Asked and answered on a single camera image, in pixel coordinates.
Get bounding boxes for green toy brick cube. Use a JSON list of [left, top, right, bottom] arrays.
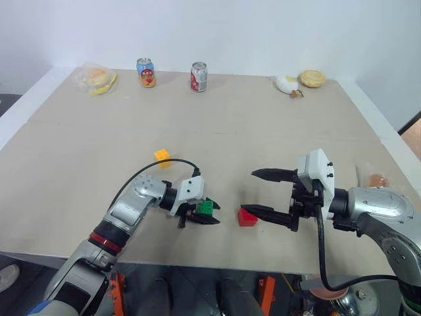
[[197, 199, 214, 217]]

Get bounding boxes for yellow toy brick cube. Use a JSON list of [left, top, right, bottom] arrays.
[[153, 148, 173, 169]]

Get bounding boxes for red toy brick cube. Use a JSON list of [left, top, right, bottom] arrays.
[[237, 207, 259, 228]]

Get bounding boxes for blue orange drink can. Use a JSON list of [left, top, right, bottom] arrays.
[[136, 57, 157, 89]]

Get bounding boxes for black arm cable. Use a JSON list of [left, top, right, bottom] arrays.
[[312, 180, 401, 292], [110, 159, 201, 207]]

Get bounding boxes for grey shoe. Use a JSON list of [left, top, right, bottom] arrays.
[[0, 263, 21, 293]]

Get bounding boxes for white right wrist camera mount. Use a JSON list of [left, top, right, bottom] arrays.
[[297, 148, 335, 221]]

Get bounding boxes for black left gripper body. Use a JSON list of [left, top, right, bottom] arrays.
[[177, 201, 201, 229]]

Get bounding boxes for bagged bread with yellow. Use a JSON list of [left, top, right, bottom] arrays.
[[72, 62, 118, 97]]

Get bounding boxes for beige table mat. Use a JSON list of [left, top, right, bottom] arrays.
[[0, 68, 421, 276]]

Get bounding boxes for orange bracket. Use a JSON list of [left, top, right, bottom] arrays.
[[257, 275, 276, 312], [110, 271, 127, 316]]

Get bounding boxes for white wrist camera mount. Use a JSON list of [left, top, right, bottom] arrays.
[[169, 176, 207, 217], [297, 148, 335, 221]]

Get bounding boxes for clear wrapped orange snack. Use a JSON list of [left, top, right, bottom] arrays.
[[357, 166, 393, 189]]

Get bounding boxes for red white drink can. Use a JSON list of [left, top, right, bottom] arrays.
[[189, 61, 208, 93]]

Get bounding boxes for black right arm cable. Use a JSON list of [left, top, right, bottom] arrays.
[[312, 180, 401, 292]]

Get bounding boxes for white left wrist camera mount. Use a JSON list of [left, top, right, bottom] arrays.
[[169, 176, 207, 217]]

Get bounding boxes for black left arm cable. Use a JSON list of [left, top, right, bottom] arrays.
[[110, 159, 201, 207]]

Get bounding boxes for yellow egg tart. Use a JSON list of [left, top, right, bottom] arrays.
[[298, 69, 327, 89]]

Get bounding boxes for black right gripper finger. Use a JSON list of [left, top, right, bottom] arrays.
[[240, 203, 299, 232], [250, 168, 299, 184]]

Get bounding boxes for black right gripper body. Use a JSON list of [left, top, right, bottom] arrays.
[[288, 173, 330, 221]]

